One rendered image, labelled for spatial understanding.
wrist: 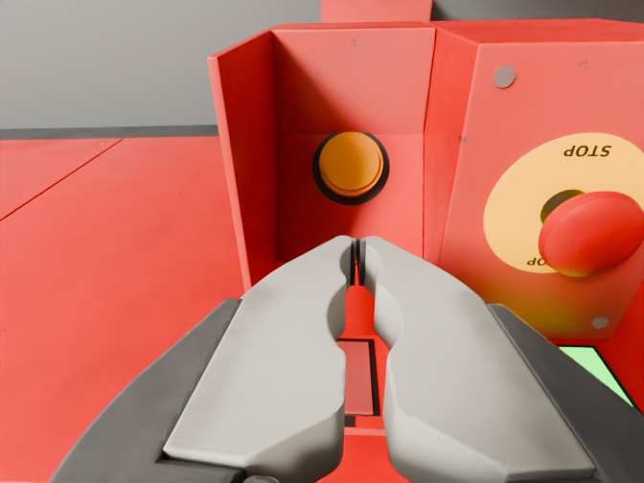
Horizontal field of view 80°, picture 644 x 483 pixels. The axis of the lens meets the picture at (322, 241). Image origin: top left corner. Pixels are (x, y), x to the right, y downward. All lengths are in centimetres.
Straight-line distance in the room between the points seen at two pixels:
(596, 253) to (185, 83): 94
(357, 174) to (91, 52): 94
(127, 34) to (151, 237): 61
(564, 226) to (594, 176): 4
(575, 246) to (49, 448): 35
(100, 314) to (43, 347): 5
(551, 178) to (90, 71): 104
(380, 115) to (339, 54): 4
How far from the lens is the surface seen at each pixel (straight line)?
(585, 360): 26
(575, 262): 19
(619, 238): 19
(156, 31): 103
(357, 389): 21
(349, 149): 24
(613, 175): 21
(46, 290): 52
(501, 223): 20
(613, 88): 20
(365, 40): 24
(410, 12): 83
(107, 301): 47
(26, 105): 125
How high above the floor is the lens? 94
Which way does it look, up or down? 57 degrees down
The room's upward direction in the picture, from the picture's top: 175 degrees counter-clockwise
